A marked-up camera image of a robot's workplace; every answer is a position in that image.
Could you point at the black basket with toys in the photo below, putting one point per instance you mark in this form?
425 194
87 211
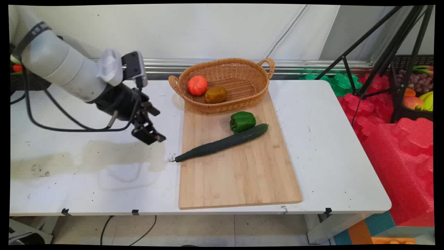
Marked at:
31 82

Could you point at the dark green toy cucumber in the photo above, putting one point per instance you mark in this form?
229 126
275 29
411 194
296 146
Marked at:
222 143

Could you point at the white table leg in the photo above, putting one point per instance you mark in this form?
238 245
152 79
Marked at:
329 227

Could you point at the aluminium wall rail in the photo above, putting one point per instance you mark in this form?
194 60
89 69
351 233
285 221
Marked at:
312 65

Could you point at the green toy bell pepper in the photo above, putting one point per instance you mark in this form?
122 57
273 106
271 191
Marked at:
242 121

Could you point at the red foam mat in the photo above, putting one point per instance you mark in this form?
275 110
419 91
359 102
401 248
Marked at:
399 156

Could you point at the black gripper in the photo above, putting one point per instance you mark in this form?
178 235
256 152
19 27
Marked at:
119 100

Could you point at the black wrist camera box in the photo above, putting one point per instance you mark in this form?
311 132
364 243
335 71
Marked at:
133 67

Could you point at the woven wicker basket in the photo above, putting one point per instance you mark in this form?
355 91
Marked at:
242 83

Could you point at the black plastic crate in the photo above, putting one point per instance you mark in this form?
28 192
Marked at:
402 64

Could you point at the red yellow toy mango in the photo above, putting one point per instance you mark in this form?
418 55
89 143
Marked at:
412 102

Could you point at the purple toy grapes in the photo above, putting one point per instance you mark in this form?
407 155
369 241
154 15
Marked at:
420 81

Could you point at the teal orange striped mat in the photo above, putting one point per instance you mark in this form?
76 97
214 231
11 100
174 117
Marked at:
364 231

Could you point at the black tripod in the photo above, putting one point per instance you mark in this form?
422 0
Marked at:
392 52

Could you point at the brown toy potato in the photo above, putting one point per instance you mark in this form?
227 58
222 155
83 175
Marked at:
215 94

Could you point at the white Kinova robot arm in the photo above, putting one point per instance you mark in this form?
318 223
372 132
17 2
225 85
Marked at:
59 66

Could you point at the grey table leg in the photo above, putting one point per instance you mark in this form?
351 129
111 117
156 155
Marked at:
27 231

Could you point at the yellow toy bananas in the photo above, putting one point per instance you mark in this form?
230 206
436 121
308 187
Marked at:
428 100

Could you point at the bamboo cutting board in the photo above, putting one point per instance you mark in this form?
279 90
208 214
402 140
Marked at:
239 173

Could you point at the green foam mat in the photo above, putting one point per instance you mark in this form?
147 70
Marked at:
341 85

